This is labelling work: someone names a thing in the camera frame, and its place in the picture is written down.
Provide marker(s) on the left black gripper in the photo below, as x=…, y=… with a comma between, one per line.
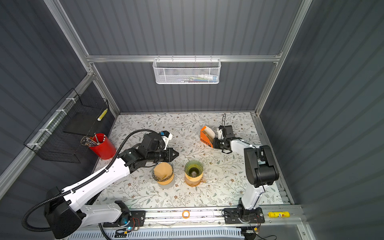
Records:
x=172, y=156

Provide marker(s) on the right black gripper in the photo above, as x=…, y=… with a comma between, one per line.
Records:
x=216, y=143

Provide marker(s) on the grey glass dripper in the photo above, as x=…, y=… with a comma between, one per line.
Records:
x=162, y=177

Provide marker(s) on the green glass dripper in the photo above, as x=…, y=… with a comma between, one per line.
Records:
x=194, y=169

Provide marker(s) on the orange glass pitcher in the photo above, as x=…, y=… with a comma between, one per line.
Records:
x=193, y=182

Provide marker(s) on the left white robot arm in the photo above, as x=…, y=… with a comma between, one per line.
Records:
x=71, y=210

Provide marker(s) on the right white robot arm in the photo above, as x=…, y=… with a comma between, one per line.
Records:
x=260, y=167

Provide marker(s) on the orange coffee filter box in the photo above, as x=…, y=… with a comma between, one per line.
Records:
x=207, y=136

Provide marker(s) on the orange tape roll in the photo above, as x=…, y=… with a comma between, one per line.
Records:
x=186, y=214

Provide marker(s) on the red cup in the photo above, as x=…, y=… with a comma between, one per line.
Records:
x=102, y=147

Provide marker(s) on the yellow marker in basket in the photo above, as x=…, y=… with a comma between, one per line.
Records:
x=102, y=115

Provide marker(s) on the yellow glue stick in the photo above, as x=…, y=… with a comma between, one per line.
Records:
x=279, y=214

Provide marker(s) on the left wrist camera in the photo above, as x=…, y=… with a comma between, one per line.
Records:
x=166, y=137

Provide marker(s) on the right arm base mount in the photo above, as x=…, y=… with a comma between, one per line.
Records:
x=234, y=216

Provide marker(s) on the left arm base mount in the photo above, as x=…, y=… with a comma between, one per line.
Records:
x=133, y=219

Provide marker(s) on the white wire basket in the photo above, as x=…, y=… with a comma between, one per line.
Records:
x=187, y=72

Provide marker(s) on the black wire basket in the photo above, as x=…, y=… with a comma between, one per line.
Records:
x=61, y=136

